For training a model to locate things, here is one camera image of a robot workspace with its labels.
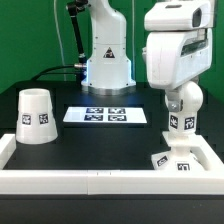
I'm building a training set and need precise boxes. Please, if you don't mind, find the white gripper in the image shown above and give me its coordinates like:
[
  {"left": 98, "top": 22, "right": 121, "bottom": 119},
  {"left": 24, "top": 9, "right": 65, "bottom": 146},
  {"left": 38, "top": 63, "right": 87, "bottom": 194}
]
[{"left": 142, "top": 28, "right": 213, "bottom": 112}]

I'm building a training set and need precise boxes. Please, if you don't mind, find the white lamp bulb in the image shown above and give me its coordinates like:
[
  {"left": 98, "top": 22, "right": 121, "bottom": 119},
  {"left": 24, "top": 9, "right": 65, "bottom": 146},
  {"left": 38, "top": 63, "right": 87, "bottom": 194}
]
[{"left": 168, "top": 81, "right": 203, "bottom": 135}]

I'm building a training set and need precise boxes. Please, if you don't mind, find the white lamp base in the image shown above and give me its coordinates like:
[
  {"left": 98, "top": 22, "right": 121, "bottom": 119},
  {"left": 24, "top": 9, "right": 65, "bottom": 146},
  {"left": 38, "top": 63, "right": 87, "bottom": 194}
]
[{"left": 151, "top": 131, "right": 204, "bottom": 172}]

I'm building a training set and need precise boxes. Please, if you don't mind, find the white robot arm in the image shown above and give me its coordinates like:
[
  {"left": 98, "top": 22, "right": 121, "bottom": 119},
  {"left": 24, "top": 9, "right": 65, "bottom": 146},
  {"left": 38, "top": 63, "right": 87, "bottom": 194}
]
[{"left": 82, "top": 0, "right": 214, "bottom": 112}]

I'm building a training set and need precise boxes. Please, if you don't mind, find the white lamp shade cone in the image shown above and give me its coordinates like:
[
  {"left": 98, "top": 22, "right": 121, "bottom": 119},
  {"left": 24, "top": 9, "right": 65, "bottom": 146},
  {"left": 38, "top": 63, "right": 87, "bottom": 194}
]
[{"left": 16, "top": 88, "right": 58, "bottom": 144}]

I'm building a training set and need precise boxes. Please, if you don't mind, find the white marker tag sheet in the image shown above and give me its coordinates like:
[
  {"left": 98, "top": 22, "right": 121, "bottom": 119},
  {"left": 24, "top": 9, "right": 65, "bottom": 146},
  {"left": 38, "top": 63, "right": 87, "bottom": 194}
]
[{"left": 63, "top": 107, "right": 147, "bottom": 124}]

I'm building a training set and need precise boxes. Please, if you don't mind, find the white U-shaped fence frame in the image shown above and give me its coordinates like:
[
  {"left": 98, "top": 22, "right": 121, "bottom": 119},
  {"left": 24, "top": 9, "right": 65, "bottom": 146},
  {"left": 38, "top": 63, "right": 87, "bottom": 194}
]
[{"left": 0, "top": 134, "right": 224, "bottom": 195}]

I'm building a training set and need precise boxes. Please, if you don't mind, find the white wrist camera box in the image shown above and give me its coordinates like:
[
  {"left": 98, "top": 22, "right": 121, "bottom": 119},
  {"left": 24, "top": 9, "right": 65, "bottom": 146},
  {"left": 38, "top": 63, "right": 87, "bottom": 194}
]
[{"left": 144, "top": 0, "right": 212, "bottom": 31}]

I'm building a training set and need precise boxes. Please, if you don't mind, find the black cable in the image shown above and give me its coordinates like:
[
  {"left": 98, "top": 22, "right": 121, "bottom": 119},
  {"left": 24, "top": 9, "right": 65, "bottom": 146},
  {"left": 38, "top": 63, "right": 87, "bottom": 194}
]
[{"left": 30, "top": 64, "right": 88, "bottom": 82}]

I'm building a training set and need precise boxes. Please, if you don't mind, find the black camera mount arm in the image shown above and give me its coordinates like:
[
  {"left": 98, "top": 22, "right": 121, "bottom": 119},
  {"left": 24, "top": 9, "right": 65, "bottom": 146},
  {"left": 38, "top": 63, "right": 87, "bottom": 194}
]
[{"left": 66, "top": 0, "right": 88, "bottom": 63}]

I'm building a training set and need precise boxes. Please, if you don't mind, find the white cable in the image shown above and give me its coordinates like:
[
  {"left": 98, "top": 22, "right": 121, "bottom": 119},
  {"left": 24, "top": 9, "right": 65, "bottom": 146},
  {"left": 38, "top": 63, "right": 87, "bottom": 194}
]
[{"left": 53, "top": 0, "right": 68, "bottom": 81}]

